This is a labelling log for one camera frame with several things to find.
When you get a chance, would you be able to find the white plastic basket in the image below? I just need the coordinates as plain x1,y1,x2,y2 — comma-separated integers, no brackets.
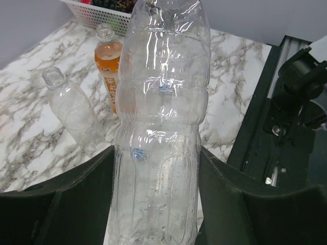
61,0,131,36

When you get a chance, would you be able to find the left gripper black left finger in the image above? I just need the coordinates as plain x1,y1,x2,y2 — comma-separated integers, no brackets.
1,146,114,244

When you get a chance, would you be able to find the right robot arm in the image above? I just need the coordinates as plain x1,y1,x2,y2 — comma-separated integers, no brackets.
269,37,326,130

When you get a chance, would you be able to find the orange juice bottle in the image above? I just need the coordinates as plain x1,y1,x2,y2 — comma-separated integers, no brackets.
94,23,123,113

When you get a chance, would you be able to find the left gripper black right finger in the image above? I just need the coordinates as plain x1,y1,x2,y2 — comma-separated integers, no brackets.
199,148,326,244

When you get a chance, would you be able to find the clear bottle blue cap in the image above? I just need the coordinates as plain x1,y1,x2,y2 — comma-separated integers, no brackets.
108,1,211,244

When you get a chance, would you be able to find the black base frame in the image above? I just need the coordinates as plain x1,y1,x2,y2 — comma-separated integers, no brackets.
227,36,326,190

